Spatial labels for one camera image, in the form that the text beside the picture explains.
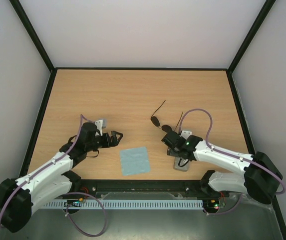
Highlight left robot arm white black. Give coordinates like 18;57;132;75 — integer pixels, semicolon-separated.
0;119;123;233

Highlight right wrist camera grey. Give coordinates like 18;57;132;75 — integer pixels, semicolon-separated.
180;130;192;139

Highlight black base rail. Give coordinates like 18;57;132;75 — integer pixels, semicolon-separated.
81;179;229;199

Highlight black aluminium frame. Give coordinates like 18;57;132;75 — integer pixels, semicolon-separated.
0;0;286;240

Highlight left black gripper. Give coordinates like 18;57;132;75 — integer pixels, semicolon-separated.
86;131;124;152

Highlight light blue slotted cable duct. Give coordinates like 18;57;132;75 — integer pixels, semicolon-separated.
42;199;203;210

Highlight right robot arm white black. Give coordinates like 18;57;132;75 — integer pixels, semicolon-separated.
162;131;283;205

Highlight controller board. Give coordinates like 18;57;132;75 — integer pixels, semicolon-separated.
63;197;86;208
204;197;227;210

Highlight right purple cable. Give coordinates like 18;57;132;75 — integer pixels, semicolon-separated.
177;108;286;216

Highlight left controller board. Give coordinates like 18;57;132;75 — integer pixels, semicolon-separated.
63;197;86;208

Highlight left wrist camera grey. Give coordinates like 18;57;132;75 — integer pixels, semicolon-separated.
94;118;107;136

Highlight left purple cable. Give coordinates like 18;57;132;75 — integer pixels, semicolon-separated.
0;114;106;237

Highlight purple cable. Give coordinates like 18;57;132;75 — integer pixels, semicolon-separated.
0;114;106;237
177;108;286;216

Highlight light blue cleaning cloth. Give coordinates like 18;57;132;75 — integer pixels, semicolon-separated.
119;147;150;176

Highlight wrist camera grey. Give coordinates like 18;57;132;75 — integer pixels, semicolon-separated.
94;118;107;136
180;130;192;139

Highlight right controller board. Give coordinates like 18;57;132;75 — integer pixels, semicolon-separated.
204;197;227;210

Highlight dark aviator sunglasses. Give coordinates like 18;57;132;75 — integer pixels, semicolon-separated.
149;99;184;133

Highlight grey glasses case green lining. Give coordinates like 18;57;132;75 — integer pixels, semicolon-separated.
167;147;190;172

